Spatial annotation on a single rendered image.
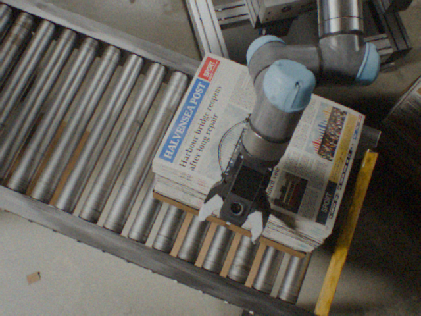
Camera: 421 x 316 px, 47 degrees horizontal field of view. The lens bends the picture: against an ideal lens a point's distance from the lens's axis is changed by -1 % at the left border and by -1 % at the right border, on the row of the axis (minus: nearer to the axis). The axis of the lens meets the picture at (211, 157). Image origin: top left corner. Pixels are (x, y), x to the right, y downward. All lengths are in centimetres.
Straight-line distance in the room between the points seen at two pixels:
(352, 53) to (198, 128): 33
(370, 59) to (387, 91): 149
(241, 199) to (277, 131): 13
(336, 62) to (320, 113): 23
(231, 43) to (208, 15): 15
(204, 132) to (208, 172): 9
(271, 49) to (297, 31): 128
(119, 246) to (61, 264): 86
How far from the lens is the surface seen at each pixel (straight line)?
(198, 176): 94
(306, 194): 97
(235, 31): 206
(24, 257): 208
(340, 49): 86
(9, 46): 142
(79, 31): 139
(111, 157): 124
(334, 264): 122
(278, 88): 73
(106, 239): 120
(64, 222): 123
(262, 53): 83
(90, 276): 201
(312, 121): 104
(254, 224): 90
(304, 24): 213
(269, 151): 78
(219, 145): 97
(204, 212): 92
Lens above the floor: 198
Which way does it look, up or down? 74 degrees down
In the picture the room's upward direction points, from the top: 12 degrees clockwise
